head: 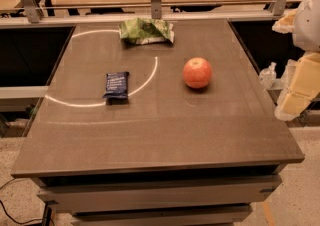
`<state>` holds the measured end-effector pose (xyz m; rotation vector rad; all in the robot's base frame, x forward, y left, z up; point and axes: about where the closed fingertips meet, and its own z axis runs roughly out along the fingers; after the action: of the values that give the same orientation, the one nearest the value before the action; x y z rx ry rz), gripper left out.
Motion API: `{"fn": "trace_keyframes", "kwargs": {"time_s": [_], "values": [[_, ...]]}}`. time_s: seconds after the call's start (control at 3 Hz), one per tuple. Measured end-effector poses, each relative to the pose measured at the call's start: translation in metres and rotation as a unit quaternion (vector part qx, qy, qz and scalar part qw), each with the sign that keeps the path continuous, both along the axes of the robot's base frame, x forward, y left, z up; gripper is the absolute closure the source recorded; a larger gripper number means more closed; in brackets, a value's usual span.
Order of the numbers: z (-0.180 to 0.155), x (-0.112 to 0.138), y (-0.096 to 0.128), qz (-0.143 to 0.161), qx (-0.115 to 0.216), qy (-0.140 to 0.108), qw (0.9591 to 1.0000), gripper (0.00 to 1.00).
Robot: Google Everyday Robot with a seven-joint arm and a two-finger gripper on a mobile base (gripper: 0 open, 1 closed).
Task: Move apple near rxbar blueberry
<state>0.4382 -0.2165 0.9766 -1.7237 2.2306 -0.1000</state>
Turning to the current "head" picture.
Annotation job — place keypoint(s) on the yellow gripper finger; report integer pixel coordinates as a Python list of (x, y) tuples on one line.
[(285, 24), (304, 86)]

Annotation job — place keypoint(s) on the red apple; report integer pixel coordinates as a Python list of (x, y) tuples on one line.
[(197, 73)]

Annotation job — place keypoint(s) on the clear plastic bottle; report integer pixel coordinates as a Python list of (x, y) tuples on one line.
[(268, 75)]

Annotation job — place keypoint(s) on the grey metal rail bracket left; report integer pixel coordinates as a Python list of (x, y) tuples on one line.
[(32, 10)]

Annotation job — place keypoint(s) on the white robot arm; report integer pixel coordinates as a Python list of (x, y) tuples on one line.
[(304, 25)]

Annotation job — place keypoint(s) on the grey cabinet drawers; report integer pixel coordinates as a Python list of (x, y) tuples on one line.
[(184, 198)]

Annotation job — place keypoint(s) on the green chip bag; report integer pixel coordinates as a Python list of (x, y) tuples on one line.
[(141, 31)]

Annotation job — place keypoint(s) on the blue rxbar wrapper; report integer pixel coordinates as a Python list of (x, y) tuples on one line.
[(116, 85)]

